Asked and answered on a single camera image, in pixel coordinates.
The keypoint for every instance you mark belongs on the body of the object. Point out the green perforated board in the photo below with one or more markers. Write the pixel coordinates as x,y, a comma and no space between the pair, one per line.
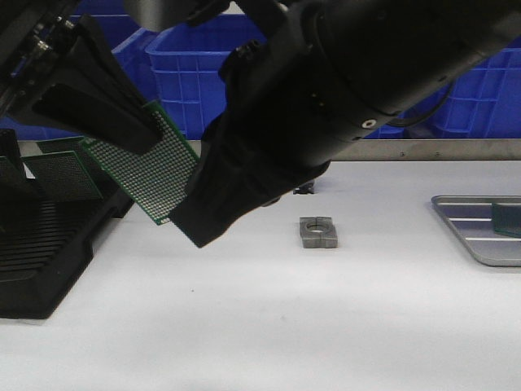
69,144
56,176
156,181
506,219

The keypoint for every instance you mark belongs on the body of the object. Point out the black circuit board rack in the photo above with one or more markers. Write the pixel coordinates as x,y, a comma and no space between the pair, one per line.
46,245

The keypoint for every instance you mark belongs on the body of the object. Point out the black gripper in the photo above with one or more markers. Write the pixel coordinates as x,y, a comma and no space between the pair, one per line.
62,71
272,97

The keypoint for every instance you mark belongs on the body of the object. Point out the blue crate back left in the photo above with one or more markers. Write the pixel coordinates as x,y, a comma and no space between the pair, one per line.
104,10

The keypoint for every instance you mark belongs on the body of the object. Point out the grey metal clamp block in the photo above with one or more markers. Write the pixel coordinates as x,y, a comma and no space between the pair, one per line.
318,232

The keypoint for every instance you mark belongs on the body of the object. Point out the metal table edge rail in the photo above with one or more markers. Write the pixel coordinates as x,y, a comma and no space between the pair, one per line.
407,150

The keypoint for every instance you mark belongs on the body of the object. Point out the green perforated board front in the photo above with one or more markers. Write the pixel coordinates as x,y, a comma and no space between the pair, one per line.
506,219

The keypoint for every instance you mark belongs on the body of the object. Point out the blue plastic crate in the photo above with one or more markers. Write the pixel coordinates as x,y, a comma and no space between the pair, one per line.
484,103
128,43
185,62

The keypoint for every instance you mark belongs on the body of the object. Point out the blue plastic crate centre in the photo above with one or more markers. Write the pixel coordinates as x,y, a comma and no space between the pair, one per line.
185,62

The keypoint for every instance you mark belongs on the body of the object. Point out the silver metal tray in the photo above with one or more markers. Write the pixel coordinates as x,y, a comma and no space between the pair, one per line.
469,217

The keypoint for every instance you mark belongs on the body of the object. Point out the red emergency stop button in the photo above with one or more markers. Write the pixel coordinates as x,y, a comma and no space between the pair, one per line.
305,189

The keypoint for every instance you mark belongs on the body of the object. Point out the blue plastic crate left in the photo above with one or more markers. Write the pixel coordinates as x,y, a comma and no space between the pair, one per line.
128,43

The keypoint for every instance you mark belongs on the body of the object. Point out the blue plastic crate right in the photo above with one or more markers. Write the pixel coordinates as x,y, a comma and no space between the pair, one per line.
484,103

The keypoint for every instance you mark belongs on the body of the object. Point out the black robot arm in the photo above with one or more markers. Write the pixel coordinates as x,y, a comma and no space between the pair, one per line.
328,71

